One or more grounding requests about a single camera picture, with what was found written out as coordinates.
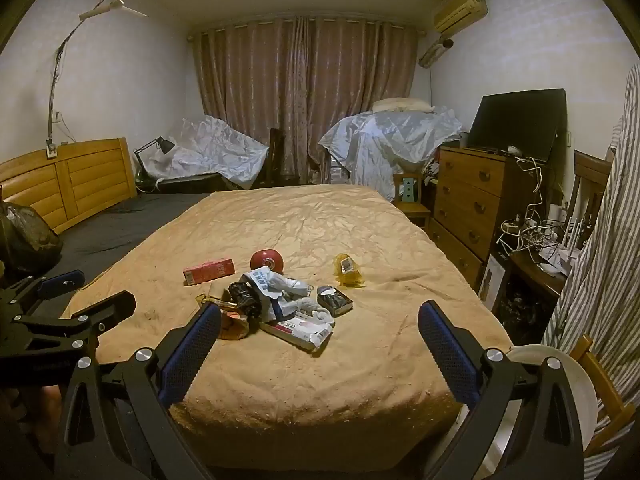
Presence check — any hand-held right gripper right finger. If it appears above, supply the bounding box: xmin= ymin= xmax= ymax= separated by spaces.
xmin=417 ymin=300 xmax=586 ymax=480

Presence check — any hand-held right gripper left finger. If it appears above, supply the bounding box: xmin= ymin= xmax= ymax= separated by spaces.
xmin=55 ymin=301 xmax=223 ymax=480

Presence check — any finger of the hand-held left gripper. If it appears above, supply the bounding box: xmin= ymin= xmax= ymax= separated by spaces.
xmin=0 ymin=269 xmax=86 ymax=321
xmin=15 ymin=290 xmax=137 ymax=356

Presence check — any black plastic bag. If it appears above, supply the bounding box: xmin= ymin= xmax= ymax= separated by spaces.
xmin=0 ymin=200 xmax=65 ymax=281

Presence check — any plaid cloth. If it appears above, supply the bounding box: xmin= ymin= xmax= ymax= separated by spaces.
xmin=229 ymin=280 xmax=275 ymax=321

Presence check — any white medicine box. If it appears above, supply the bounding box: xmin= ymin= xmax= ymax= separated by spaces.
xmin=260 ymin=310 xmax=335 ymax=353

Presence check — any white sock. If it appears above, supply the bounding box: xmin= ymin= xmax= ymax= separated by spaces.
xmin=272 ymin=275 xmax=314 ymax=306

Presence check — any dark small box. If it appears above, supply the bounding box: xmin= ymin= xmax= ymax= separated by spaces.
xmin=316 ymin=285 xmax=353 ymax=317

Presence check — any grey knit sock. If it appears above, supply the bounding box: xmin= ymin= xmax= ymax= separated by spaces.
xmin=295 ymin=299 xmax=335 ymax=327

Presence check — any yellow sponge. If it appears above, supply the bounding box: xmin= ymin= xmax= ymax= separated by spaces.
xmin=220 ymin=310 xmax=251 ymax=341

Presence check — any clear yellow wrapper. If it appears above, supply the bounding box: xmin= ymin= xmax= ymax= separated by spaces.
xmin=195 ymin=292 xmax=236 ymax=312

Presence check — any dark grey bed sheet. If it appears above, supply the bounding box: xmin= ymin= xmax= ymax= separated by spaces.
xmin=45 ymin=191 xmax=211 ymax=281

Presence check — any red drink carton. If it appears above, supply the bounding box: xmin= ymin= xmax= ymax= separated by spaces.
xmin=183 ymin=258 xmax=235 ymax=286

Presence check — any framed picture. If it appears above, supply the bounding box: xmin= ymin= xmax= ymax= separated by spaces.
xmin=477 ymin=254 xmax=506 ymax=311

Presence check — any wooden headboard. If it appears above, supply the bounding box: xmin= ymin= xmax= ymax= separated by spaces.
xmin=0 ymin=137 xmax=138 ymax=235

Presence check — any dark wooden side table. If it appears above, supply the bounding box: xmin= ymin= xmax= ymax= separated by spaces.
xmin=495 ymin=250 xmax=571 ymax=346

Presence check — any red apple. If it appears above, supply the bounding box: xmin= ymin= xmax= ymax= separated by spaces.
xmin=250 ymin=248 xmax=285 ymax=273

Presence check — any yellow snack packet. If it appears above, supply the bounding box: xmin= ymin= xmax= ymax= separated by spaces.
xmin=334 ymin=254 xmax=365 ymax=288

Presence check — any white round basin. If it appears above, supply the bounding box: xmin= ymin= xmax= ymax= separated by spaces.
xmin=505 ymin=344 xmax=598 ymax=461

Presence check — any wooden dresser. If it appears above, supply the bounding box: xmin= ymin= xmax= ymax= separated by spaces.
xmin=427 ymin=145 xmax=521 ymax=291

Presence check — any small wooden chair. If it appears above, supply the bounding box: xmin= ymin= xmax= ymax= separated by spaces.
xmin=392 ymin=172 xmax=432 ymax=226

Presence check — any white router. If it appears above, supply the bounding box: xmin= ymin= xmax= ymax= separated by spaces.
xmin=549 ymin=205 xmax=587 ymax=273

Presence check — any light wooden chair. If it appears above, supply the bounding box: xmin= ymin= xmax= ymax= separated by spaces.
xmin=570 ymin=335 xmax=636 ymax=456

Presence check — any black desk lamp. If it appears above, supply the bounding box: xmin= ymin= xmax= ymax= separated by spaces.
xmin=132 ymin=136 xmax=176 ymax=193

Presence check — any crumpled clear plastic sheet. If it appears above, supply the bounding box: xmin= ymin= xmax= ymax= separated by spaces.
xmin=145 ymin=116 xmax=271 ymax=186
xmin=318 ymin=107 xmax=463 ymax=201

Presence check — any striped cloth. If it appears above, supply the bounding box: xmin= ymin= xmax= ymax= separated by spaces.
xmin=542 ymin=65 xmax=640 ymax=361

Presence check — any black television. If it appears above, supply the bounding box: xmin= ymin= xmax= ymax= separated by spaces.
xmin=465 ymin=89 xmax=567 ymax=163

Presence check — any white pillow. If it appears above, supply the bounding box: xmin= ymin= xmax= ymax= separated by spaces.
xmin=371 ymin=97 xmax=436 ymax=113

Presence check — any white ceiling fan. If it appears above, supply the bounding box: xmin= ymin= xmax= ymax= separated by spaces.
xmin=79 ymin=0 xmax=149 ymax=23

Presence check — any brown curtain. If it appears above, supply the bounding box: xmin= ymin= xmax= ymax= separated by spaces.
xmin=190 ymin=16 xmax=420 ymax=188

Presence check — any air conditioner pipe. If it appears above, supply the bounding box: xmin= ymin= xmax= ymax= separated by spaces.
xmin=418 ymin=35 xmax=455 ymax=68

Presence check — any tangle of white cables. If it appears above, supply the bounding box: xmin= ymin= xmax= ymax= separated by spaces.
xmin=497 ymin=155 xmax=566 ymax=261

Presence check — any wall air conditioner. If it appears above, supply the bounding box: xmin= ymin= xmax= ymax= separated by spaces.
xmin=432 ymin=0 xmax=488 ymax=35

